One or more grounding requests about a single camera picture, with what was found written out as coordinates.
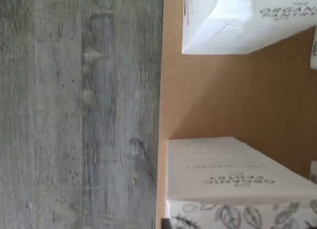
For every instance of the white box green strip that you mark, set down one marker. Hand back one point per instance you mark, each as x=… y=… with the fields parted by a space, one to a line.
x=235 y=179

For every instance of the white box pink strip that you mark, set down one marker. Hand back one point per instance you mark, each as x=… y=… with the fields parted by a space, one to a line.
x=235 y=23
x=314 y=48

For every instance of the wooden shelf board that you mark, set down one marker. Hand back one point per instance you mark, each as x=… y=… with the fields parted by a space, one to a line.
x=235 y=95

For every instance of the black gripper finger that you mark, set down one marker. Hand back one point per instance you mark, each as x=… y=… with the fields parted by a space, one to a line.
x=312 y=225
x=166 y=224

